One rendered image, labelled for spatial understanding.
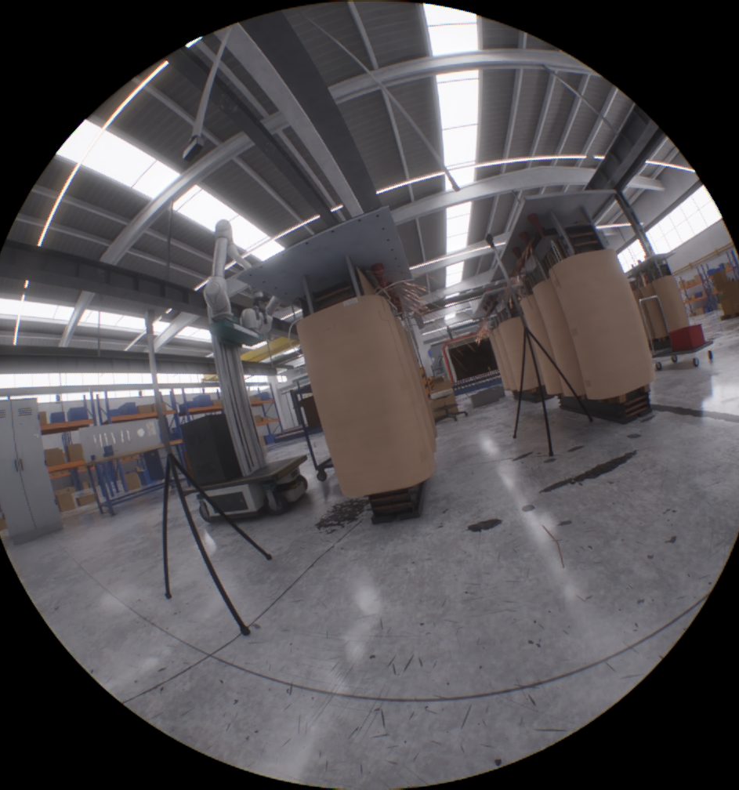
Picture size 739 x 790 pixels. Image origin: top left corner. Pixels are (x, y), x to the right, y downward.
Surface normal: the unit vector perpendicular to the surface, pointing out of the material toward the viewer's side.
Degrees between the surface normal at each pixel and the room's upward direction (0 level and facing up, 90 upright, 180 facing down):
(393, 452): 90
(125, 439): 90
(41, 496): 90
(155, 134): 174
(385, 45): 175
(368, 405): 90
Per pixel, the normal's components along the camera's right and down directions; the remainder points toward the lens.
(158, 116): 0.18, 0.98
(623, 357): -0.25, 0.04
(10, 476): 0.93, -0.27
